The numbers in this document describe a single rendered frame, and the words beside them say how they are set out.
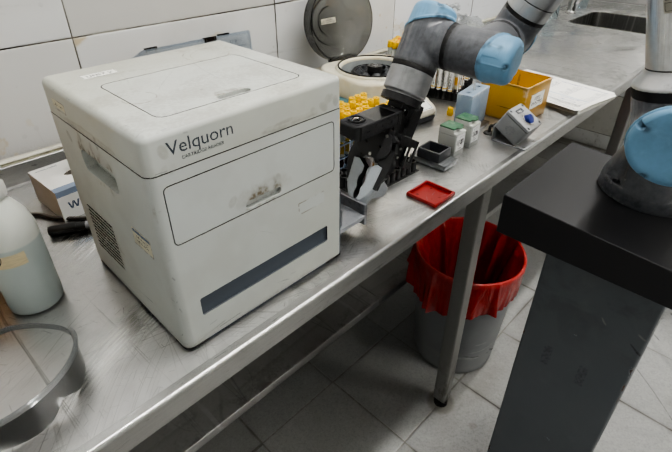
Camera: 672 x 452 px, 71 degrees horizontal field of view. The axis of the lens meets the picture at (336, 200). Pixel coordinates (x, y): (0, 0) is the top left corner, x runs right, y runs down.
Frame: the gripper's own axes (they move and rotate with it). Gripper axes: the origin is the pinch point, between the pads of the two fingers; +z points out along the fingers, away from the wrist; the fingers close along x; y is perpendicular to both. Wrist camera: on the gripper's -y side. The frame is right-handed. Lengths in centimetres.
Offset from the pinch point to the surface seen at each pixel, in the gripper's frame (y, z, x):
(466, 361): 88, 47, -4
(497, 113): 56, -29, 6
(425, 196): 16.8, -4.5, -3.6
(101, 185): -38.2, 5.3, 10.1
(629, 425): 110, 43, -50
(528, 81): 64, -40, 5
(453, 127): 30.2, -19.7, 3.2
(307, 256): -12.7, 8.0, -4.4
